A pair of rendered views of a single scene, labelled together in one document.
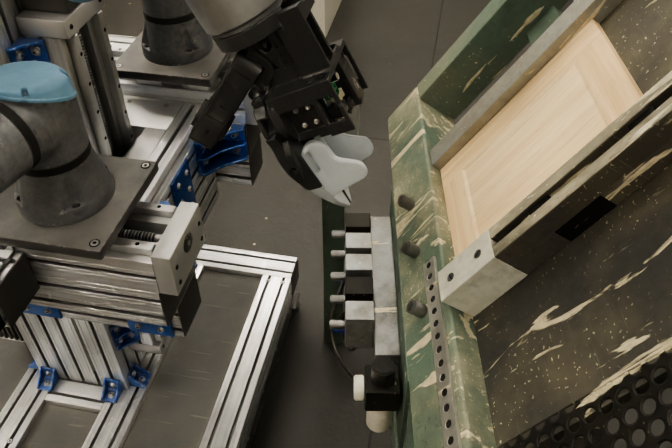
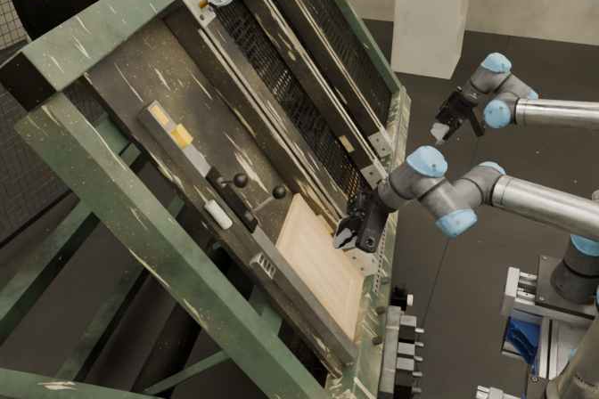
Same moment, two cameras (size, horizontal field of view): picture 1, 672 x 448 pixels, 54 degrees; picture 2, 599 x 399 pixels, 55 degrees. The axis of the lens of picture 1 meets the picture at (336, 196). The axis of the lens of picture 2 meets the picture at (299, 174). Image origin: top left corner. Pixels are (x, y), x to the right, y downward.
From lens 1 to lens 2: 230 cm
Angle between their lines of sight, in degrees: 104
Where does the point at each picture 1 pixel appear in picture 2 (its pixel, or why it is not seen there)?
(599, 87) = (297, 231)
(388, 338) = (393, 313)
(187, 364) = not seen: outside the picture
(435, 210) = (365, 313)
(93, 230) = (549, 264)
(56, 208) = not seen: hidden behind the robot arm
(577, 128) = (309, 237)
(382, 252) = (389, 362)
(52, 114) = not seen: hidden behind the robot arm
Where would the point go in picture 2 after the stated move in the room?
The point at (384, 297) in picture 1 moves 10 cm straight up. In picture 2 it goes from (391, 334) to (394, 313)
